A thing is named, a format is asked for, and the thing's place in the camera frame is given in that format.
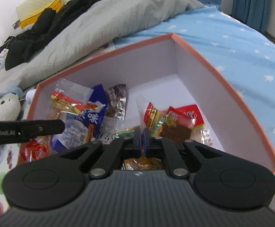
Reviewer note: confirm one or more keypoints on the clear red green label packet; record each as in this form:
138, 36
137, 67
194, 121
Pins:
151, 113

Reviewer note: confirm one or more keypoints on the black jacket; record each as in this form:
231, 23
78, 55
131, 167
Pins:
45, 21

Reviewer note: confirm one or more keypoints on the grey duvet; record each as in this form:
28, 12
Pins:
92, 28

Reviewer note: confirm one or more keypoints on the fruit printed mat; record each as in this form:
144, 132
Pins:
9, 156

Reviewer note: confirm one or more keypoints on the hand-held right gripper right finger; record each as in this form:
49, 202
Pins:
146, 143

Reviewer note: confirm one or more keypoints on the pink cardboard box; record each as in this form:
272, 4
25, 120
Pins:
199, 75

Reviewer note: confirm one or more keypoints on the blue white plush toy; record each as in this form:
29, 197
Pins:
7, 106

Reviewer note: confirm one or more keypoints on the white tube bottle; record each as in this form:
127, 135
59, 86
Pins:
30, 97

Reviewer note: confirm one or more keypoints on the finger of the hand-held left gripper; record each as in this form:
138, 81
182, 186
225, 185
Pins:
45, 127

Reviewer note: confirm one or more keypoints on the black white clothes pile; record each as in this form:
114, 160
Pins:
2, 54

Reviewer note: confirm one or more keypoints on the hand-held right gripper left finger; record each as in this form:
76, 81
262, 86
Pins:
138, 143

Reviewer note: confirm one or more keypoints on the blue curtain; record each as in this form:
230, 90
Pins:
251, 2

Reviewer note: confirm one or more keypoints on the small grey tag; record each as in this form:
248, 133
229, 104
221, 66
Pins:
15, 25

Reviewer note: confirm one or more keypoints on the brown red snack packet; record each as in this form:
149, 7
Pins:
182, 125

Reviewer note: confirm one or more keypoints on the blue white snack packet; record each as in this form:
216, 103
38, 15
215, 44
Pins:
90, 115

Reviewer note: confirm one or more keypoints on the red round-label snack packet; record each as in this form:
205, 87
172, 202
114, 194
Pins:
34, 151

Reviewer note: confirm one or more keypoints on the silver brown snack packet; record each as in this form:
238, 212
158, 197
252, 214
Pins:
115, 99

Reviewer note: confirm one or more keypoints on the yellow pillow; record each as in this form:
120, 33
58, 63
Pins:
54, 4

